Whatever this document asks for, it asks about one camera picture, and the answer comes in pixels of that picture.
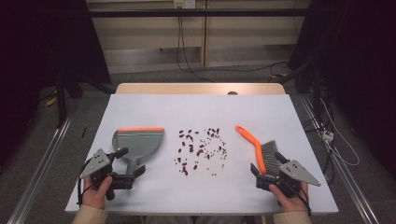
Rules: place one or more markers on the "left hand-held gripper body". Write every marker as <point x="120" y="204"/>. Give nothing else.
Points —
<point x="98" y="163"/>

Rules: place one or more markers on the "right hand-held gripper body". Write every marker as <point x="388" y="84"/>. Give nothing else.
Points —
<point x="297" y="174"/>

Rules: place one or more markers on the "orange hand brush grey bristles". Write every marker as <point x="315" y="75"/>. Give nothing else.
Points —
<point x="259" y="152"/>

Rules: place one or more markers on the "grey dustpan with orange edge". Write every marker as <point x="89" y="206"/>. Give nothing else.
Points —
<point x="140" y="143"/>

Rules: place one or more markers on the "red beans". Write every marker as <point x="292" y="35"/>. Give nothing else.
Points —
<point x="190" y="148"/>

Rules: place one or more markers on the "person's right hand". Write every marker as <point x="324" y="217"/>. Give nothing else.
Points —
<point x="294" y="204"/>

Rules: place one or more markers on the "person's left hand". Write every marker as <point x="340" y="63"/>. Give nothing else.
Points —
<point x="95" y="197"/>

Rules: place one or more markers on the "small black stick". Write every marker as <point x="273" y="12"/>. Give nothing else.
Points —
<point x="83" y="132"/>

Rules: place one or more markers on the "white power strip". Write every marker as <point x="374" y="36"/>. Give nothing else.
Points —
<point x="328" y="136"/>

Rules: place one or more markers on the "black metal stand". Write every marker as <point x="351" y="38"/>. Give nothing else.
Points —
<point x="61" y="102"/>

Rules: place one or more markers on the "dark round table grommet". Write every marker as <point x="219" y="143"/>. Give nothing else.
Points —
<point x="232" y="93"/>

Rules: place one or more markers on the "white table board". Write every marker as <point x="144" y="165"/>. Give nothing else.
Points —
<point x="199" y="112"/>

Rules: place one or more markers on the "wooden table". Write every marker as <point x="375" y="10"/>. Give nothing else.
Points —
<point x="186" y="88"/>

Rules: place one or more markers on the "black curtain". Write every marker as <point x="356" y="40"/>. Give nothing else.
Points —
<point x="37" y="56"/>
<point x="358" y="62"/>

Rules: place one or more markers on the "black horizontal bar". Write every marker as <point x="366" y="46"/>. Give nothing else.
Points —
<point x="199" y="12"/>

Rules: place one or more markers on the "metal floor rail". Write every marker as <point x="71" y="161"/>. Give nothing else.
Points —
<point x="40" y="171"/>
<point x="342" y="168"/>

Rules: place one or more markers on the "white wall socket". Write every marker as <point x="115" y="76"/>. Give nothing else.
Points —
<point x="184" y="3"/>

